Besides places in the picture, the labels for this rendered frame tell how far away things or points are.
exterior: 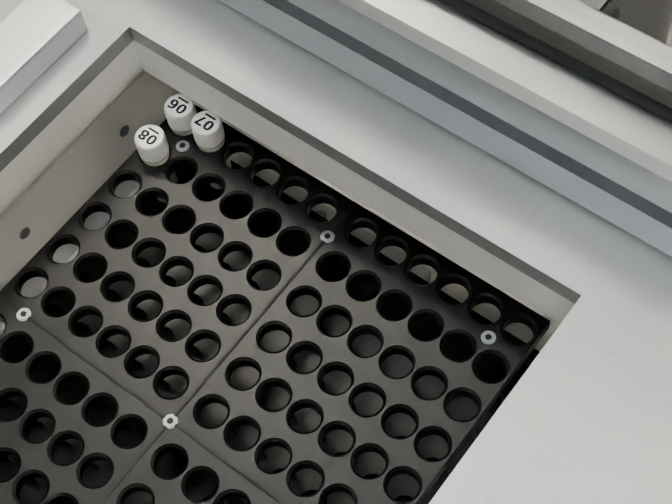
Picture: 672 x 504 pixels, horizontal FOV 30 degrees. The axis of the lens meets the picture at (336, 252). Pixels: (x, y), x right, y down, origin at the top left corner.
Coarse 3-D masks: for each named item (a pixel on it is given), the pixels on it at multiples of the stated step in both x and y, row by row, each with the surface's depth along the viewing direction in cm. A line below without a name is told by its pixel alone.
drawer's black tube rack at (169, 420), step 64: (192, 192) 49; (256, 192) 49; (128, 256) 48; (192, 256) 48; (256, 256) 48; (320, 256) 48; (384, 256) 51; (0, 320) 48; (64, 320) 47; (128, 320) 47; (192, 320) 47; (256, 320) 46; (320, 320) 47; (384, 320) 46; (448, 320) 46; (0, 384) 46; (64, 384) 46; (128, 384) 45; (192, 384) 45; (256, 384) 45; (320, 384) 45; (384, 384) 45; (448, 384) 45; (512, 384) 48; (0, 448) 45; (64, 448) 48; (128, 448) 44; (192, 448) 44; (256, 448) 44; (320, 448) 44; (384, 448) 44; (448, 448) 46
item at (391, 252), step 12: (240, 156) 56; (264, 180) 56; (276, 180) 56; (288, 192) 55; (300, 192) 55; (324, 204) 55; (324, 216) 54; (360, 228) 54; (372, 240) 54; (384, 252) 53; (396, 252) 53; (420, 276) 53
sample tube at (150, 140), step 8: (144, 128) 50; (152, 128) 50; (160, 128) 50; (136, 136) 49; (144, 136) 49; (152, 136) 49; (160, 136) 49; (136, 144) 49; (144, 144) 49; (152, 144) 49; (160, 144) 49; (144, 152) 49; (152, 152) 49; (160, 152) 50; (168, 152) 50; (144, 160) 50; (152, 160) 50; (160, 160) 52; (176, 176) 52; (160, 200) 53
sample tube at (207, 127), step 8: (200, 112) 50; (208, 112) 50; (192, 120) 50; (200, 120) 50; (208, 120) 50; (216, 120) 49; (192, 128) 49; (200, 128) 49; (208, 128) 49; (216, 128) 49; (200, 136) 49; (208, 136) 49; (216, 136) 50; (224, 136) 50; (200, 144) 50; (208, 144) 50; (216, 144) 50; (216, 184) 53
